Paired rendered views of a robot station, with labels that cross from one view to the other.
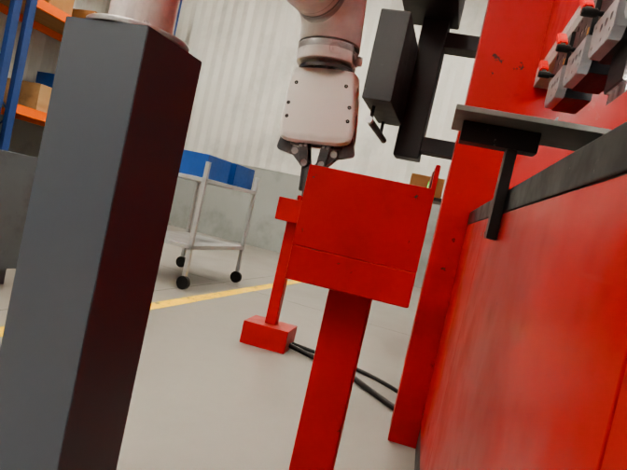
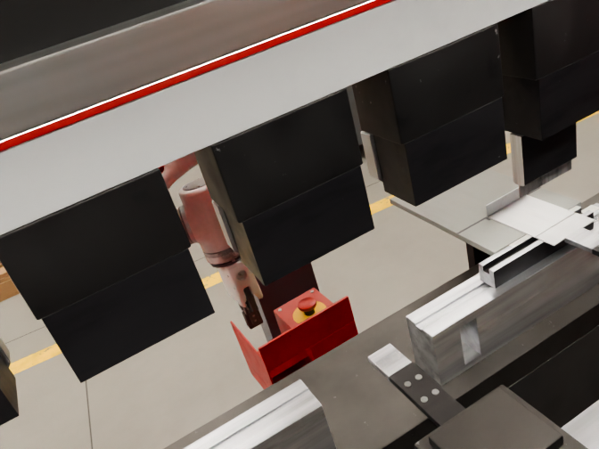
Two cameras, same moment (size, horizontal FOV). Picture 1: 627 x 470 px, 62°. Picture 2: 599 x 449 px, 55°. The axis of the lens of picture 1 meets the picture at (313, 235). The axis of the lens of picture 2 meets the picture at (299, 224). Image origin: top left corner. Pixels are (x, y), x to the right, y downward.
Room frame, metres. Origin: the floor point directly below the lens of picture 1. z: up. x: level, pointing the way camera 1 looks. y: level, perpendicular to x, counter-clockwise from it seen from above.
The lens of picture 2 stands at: (0.32, -0.90, 1.51)
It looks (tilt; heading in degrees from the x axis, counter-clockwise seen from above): 29 degrees down; 58
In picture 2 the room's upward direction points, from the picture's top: 17 degrees counter-clockwise
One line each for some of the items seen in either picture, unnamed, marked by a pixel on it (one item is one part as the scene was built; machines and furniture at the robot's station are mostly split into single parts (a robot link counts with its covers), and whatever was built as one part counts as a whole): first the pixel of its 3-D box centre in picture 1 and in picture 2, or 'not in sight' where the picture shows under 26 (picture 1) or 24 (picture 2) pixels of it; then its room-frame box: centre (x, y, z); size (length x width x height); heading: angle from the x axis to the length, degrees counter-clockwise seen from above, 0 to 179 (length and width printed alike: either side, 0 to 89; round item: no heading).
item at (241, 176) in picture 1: (218, 172); not in sight; (4.52, 0.92, 0.92); 0.50 x 0.36 x 0.18; 72
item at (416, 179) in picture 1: (427, 189); not in sight; (3.28, -0.64, 1.05); 0.30 x 0.28 x 0.14; 162
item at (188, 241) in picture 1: (192, 220); not in sight; (4.28, 1.00, 0.47); 0.90 x 0.67 x 0.95; 162
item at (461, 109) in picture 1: (522, 129); (477, 202); (1.02, -0.35, 1.00); 0.26 x 0.18 x 0.01; 78
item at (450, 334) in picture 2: not in sight; (524, 288); (0.93, -0.48, 0.92); 0.39 x 0.06 x 0.10; 168
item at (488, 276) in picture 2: not in sight; (537, 245); (0.96, -0.49, 0.98); 0.20 x 0.03 x 0.03; 168
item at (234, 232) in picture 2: not in sight; (284, 179); (0.62, -0.41, 1.26); 0.15 x 0.09 x 0.17; 168
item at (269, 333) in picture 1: (283, 269); not in sight; (2.80, 0.12, 0.41); 0.25 x 0.20 x 0.83; 78
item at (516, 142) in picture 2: (621, 74); (544, 152); (0.99, -0.49, 1.13); 0.10 x 0.02 x 0.10; 168
